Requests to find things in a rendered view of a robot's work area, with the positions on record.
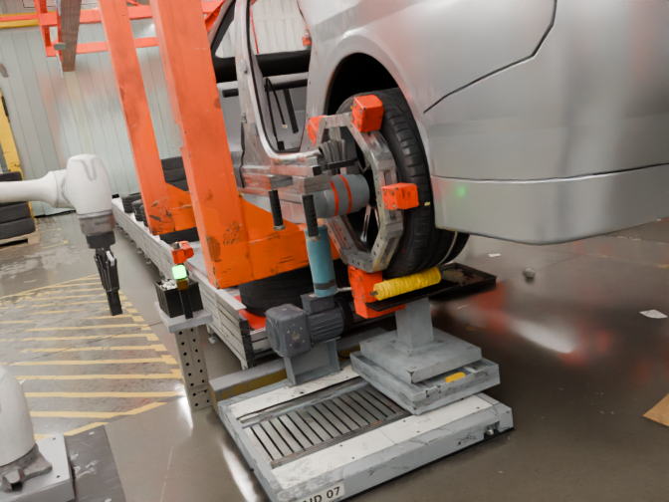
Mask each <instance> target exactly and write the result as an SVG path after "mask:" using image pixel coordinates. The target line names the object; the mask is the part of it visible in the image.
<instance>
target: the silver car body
mask: <svg viewBox="0 0 669 502"><path fill-rule="evenodd" d="M297 2H298V7H299V10H300V13H301V15H302V17H303V18H304V20H305V21H306V23H307V26H308V29H305V30H304V37H305V40H306V39H309V40H310V43H311V42H312V48H311V49H306V50H296V51H285V52H275V53H264V54H254V51H253V49H252V46H251V41H250V5H251V0H225V2H224V3H223V5H222V8H221V10H220V13H219V15H218V17H217V19H216V21H215V23H214V25H213V27H212V29H211V31H210V33H209V36H208V41H209V47H210V52H211V57H212V62H213V67H214V72H215V78H216V83H217V88H218V93H219V98H220V103H221V109H222V114H223V119H224V124H225V128H226V133H227V139H228V144H229V149H230V151H241V150H245V151H244V153H243V157H242V161H243V165H242V166H241V168H240V172H241V177H242V180H243V184H244V188H241V187H238V186H237V190H238V192H242V193H248V194H253V195H259V196H265V197H269V194H268V191H269V190H270V189H267V187H266V183H265V175H268V174H271V173H270V167H269V166H270V165H271V160H270V159H272V157H273V156H283V155H291V154H298V153H304V152H309V151H314V149H315V147H314V145H313V143H312V142H311V140H310V138H309V136H308V134H307V132H306V128H307V123H308V118H313V117H319V116H320V115H321V110H322V102H323V96H324V91H325V87H326V83H327V80H328V77H329V74H330V72H331V70H332V68H333V66H334V64H335V62H336V61H337V60H338V59H339V57H340V56H342V55H343V54H344V53H346V52H348V51H350V50H363V51H366V52H368V53H370V54H372V55H373V56H375V57H376V58H377V59H379V60H380V61H381V62H382V63H383V64H384V65H385V66H386V67H387V69H388V70H389V71H390V72H391V74H392V75H393V76H394V78H395V79H396V81H397V82H398V84H399V86H400V87H401V89H402V91H403V93H404V95H405V97H406V98H407V100H408V102H409V104H410V106H411V109H412V111H413V114H414V116H415V119H416V121H417V124H418V127H419V130H420V133H421V136H422V140H423V143H424V147H425V150H426V154H427V159H428V163H429V168H430V173H431V179H432V185H433V192H434V201H435V217H436V227H437V228H438V229H442V230H448V231H454V232H459V233H465V234H470V235H476V236H482V237H487V238H493V239H498V240H504V241H510V242H515V243H521V244H527V245H541V246H543V245H554V244H561V243H566V242H572V241H577V240H581V239H586V238H590V237H594V236H598V235H602V234H606V233H610V232H614V231H618V230H622V229H626V228H630V227H634V226H638V225H641V224H645V223H649V222H653V221H656V220H660V219H664V218H668V217H669V0H297ZM234 17H235V56H233V57H224V58H223V57H218V56H217V55H216V52H217V50H218V48H219V46H220V43H221V42H222V40H223V37H224V36H225V34H226V32H227V30H228V29H229V26H230V24H231V23H232V20H233V19H234ZM305 31H308V34H309V38H306V33H305Z"/></svg>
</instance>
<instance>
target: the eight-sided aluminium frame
mask: <svg viewBox="0 0 669 502"><path fill-rule="evenodd" d="M351 115H352V112H349V113H343V114H341V115H333V116H326V117H322V118H321V120H320V122H319V130H318V134H317V139H316V144H315V149H314V151H315V150H319V149H318V147H319V145H320V144H321V143H323V142H328V141H329V140H331V137H330V130H329V126H332V127H336V126H347V127H348V128H349V130H350V132H351V133H352V135H353V137H354V138H355V140H356V142H357V143H358V145H359V146H360V148H361V150H362V151H363V153H364V155H365V156H366V158H367V160H368V161H369V163H370V165H371V168H372V172H373V179H374V186H375V193H376V200H377V207H378V214H379V221H380V229H379V232H378V234H377V237H376V240H375V242H374V245H373V247H372V250H371V253H370V254H369V253H366V252H362V251H359V250H358V249H357V248H356V246H355V244H354V242H353V240H352V239H351V237H350V235H349V233H348V231H347V229H346V227H345V226H344V224H343V222H342V220H341V218H340V216H336V217H333V218H328V219H322V218H321V220H322V223H323V224H325V225H326V226H327V227H328V233H329V235H330V237H331V239H332V241H333V243H334V246H335V248H336V250H337V252H338V254H339V258H340V259H341V260H342V262H343V263H344V264H345V265H347V264H349V265H350V266H352V267H355V268H358V269H361V270H363V271H366V273H367V272H369V273H374V272H377V271H381V270H384V269H386V268H387V266H388V265H389V261H390V259H391V256H392V254H393V252H394V250H395V247H396V245H397V243H398V240H399V238H400V236H401V235H402V231H403V219H402V215H401V210H400V211H397V210H390V214H389V209H385V208H384V205H383V198H382V191H381V187H382V186H386V185H391V184H396V183H397V178H396V171H395V168H396V165H395V162H394V158H393V156H392V153H391V151H389V150H388V148H387V147H386V145H385V144H384V142H383V140H382V139H381V137H380V136H379V134H378V133H377V131H376V130H372V131H366V132H359V131H358V129H357V128H356V127H355V126H354V124H353V123H352V122H351ZM325 160H326V159H325V158H320V159H317V163H318V165H320V166H321V168H322V171H323V172H324V173H328V174H329V175H330V176H332V171H331V170H326V168H325ZM384 174H385V178H384ZM385 180H386V185H385ZM390 215H391V217H390ZM335 227H336V229H337V231H338V233H339V235H340V237H341V238H342V240H343V242H344V244H345V246H346V248H347V249H346V248H345V246H344V244H343V242H342V241H341V239H340V237H339V235H338V233H337V231H336V229H335Z"/></svg>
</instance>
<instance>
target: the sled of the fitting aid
mask: <svg viewBox="0 0 669 502"><path fill-rule="evenodd" d="M349 356H350V362H351V368H352V370H353V371H354V372H355V373H357V374H358V375H360V376H361V377H363V378H364V379H366V380H367V381H368V382H370V383H371V384H372V385H374V386H375V387H377V388H378V389H379V390H381V391H382V392H384V393H385V394H386V395H388V396H389V397H390V398H392V399H393V400H395V401H396V402H397V403H399V404H400V405H402V406H403V407H404V408H406V409H407V410H408V411H410V412H411V413H413V414H414V415H415V416H416V415H419V414H421V413H424V412H426V411H429V410H432V409H434V408H437V407H439V406H442V405H445V404H447V403H450V402H452V401H455V400H457V399H460V398H463V397H465V396H468V395H470V394H473V393H475V392H478V391H481V390H483V389H486V388H488V387H491V386H494V385H496V384H499V383H500V375H499V366H498V364H496V363H494V362H492V361H490V360H488V359H485V358H483V357H482V359H481V360H478V361H475V362H472V363H470V364H467V365H464V366H462V367H460V368H457V369H454V370H451V371H449V372H446V373H443V374H440V375H438V376H433V377H430V378H428V379H425V380H422V381H419V382H417V383H414V384H412V383H410V382H409V381H407V380H405V379H404V378H402V377H401V376H399V375H397V374H395V373H394V372H392V371H391V370H389V369H388V368H386V367H385V366H383V365H381V364H380V363H378V362H377V361H375V360H374V359H372V358H370V357H369V356H367V355H366V354H364V353H363V352H362V351H361V350H358V351H355V352H352V353H349Z"/></svg>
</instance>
